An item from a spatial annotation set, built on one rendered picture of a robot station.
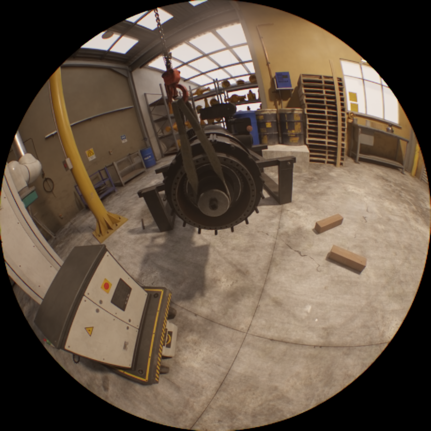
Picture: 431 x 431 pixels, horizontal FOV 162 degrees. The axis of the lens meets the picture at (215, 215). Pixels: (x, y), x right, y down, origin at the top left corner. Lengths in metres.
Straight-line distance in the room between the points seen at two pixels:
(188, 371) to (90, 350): 0.70
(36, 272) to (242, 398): 1.42
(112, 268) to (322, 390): 1.50
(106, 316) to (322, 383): 1.34
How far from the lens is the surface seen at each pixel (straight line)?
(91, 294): 0.78
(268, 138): 3.79
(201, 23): 6.94
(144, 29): 7.52
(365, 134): 5.06
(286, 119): 3.73
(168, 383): 1.34
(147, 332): 1.06
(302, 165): 3.35
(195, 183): 0.66
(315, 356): 1.27
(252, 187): 0.72
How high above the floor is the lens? 1.19
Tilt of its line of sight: 35 degrees down
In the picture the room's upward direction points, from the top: 14 degrees counter-clockwise
